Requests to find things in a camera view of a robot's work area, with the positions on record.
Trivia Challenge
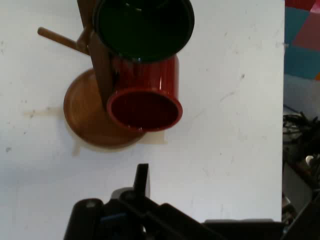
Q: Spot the red foam building block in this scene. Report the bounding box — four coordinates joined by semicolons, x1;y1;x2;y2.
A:
284;0;320;9

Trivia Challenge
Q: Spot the tangled black cable bundle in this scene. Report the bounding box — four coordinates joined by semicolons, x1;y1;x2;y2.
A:
282;111;320;166

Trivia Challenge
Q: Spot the green enamel mug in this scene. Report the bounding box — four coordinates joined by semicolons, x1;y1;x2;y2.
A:
92;0;196;63

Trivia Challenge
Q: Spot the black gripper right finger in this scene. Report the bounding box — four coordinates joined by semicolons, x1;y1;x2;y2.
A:
204;218;286;240

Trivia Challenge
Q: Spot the wooden mug tree stand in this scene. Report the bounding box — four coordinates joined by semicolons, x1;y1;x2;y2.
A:
37;0;147;147

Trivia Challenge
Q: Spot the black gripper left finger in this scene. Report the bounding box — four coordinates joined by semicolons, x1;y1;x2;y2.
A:
62;163;206;240

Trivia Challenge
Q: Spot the red enamel mug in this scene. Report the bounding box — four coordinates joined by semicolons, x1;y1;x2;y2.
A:
106;54;184;133

